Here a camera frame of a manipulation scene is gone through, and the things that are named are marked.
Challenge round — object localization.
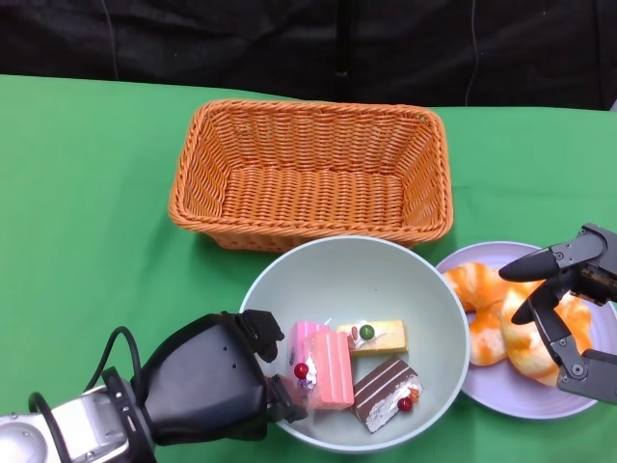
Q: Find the shell-shaped orange bread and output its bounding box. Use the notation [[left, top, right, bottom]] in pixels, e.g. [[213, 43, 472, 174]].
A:
[[499, 284, 593, 387]]

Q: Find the orange wicker basket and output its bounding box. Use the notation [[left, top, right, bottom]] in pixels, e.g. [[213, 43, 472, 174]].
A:
[[168, 98, 454, 253]]

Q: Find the green tablecloth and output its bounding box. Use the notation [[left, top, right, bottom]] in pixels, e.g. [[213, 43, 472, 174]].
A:
[[0, 72, 617, 463]]

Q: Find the ring-shaped orange bread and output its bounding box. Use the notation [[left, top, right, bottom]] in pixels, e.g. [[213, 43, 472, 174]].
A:
[[442, 262, 511, 367]]

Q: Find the pink cake slice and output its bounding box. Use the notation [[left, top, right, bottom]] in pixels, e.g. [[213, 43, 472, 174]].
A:
[[287, 320, 356, 412]]

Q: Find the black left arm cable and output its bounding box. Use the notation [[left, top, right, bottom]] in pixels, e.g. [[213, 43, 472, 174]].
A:
[[28, 326, 144, 416]]

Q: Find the chocolate cake slice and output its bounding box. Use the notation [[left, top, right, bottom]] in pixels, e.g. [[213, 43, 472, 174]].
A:
[[350, 357, 424, 434]]

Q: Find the pale green bowl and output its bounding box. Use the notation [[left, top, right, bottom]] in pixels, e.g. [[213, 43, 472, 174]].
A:
[[239, 236, 471, 455]]

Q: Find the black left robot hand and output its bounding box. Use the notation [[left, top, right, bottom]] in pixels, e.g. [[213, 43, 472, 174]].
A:
[[142, 310, 309, 445]]

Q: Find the lavender round plate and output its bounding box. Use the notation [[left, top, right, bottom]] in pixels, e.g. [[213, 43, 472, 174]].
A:
[[435, 242, 617, 420]]

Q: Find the black backdrop curtain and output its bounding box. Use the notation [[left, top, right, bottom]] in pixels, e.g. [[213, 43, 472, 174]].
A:
[[0, 0, 617, 112]]

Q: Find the thin white hanging cable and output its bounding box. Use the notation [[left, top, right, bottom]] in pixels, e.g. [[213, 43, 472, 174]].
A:
[[463, 0, 481, 106], [100, 0, 121, 81]]

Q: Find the yellow cake slice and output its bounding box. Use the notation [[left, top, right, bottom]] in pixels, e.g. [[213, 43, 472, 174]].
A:
[[335, 318, 409, 358]]

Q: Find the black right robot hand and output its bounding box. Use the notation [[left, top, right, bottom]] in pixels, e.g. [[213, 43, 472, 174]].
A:
[[498, 222, 617, 405]]

